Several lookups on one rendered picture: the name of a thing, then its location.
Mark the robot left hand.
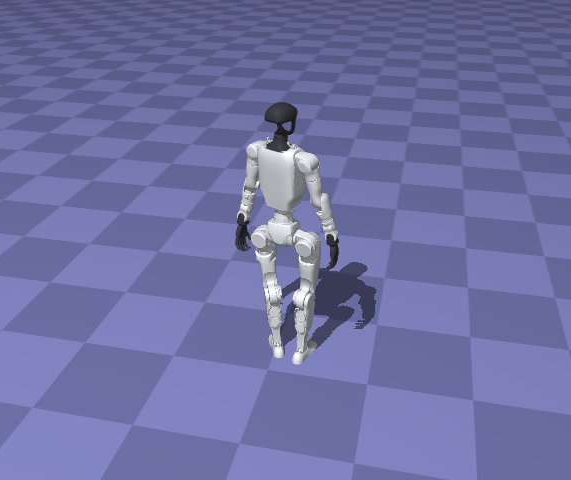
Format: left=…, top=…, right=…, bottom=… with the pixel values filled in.
left=235, top=213, right=251, bottom=251

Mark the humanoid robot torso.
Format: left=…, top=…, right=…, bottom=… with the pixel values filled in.
left=257, top=137, right=305, bottom=247

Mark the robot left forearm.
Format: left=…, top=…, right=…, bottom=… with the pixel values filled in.
left=237, top=176, right=256, bottom=222

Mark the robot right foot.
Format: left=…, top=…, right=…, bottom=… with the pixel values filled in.
left=292, top=340, right=317, bottom=365

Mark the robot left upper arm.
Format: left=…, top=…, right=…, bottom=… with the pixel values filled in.
left=245, top=140, right=264, bottom=190

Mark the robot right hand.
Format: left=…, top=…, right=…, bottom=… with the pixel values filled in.
left=325, top=234, right=339, bottom=270

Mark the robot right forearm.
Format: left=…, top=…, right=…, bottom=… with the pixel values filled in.
left=316, top=194, right=339, bottom=242

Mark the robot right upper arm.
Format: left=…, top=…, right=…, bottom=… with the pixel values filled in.
left=295, top=151, right=327, bottom=208

